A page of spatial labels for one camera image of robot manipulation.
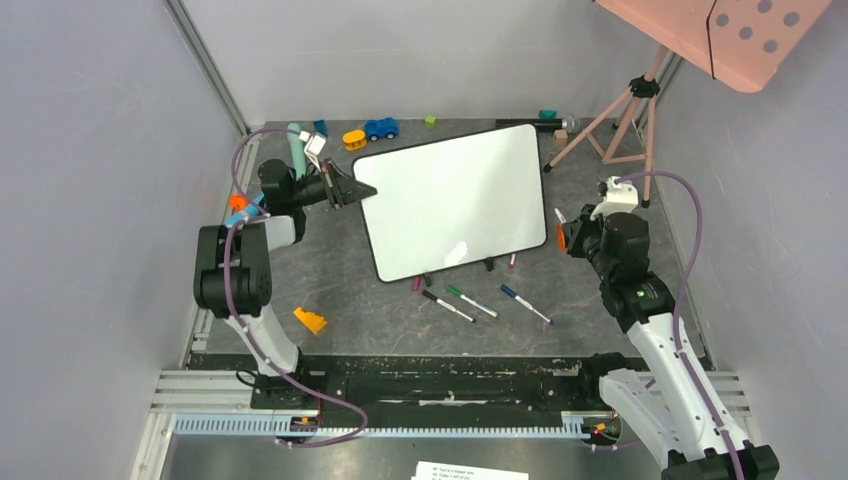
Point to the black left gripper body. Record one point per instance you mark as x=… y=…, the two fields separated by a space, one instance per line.
x=329 y=172

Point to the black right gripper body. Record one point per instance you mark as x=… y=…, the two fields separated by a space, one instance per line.
x=577 y=235

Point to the white whiteboard with black frame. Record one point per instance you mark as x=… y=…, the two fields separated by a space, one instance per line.
x=453 y=202

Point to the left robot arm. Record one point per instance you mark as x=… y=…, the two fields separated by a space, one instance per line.
x=232 y=273

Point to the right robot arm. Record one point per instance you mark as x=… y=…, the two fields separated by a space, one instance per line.
x=685 y=425

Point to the orange cup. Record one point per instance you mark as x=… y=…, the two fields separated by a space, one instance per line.
x=561 y=238

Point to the mint green toy microphone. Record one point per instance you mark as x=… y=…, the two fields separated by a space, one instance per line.
x=298 y=157

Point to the dark blue block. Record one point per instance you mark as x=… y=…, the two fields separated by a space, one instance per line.
x=320 y=127

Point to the blue toy car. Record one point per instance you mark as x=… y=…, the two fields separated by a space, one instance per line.
x=384 y=128

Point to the blue toy crayon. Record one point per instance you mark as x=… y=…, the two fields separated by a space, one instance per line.
x=252 y=210

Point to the blue capped marker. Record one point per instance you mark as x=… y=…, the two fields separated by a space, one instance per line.
x=526 y=304

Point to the wooden cube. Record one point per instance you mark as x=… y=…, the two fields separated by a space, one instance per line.
x=560 y=137

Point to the orange toy piece at left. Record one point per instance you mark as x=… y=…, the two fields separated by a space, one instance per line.
x=237 y=202

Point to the black flashlight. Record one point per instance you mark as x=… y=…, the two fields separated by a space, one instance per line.
x=568 y=123

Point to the orange wedge block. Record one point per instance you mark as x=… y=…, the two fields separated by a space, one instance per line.
x=313 y=322

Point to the green capped marker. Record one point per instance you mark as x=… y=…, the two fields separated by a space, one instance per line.
x=456 y=292

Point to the black capped marker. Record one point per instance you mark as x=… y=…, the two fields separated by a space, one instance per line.
x=438 y=300

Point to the pink perforated panel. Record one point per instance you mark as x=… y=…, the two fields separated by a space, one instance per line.
x=740 y=43

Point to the white paper sheet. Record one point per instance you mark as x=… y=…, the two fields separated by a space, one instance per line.
x=442 y=471

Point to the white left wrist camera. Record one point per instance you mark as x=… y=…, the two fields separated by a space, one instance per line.
x=313 y=144

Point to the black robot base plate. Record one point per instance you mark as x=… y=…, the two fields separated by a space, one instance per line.
x=452 y=392

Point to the aluminium frame profile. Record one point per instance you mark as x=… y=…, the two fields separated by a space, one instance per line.
x=198 y=48

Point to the white cable duct rail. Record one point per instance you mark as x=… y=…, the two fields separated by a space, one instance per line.
x=286 y=426

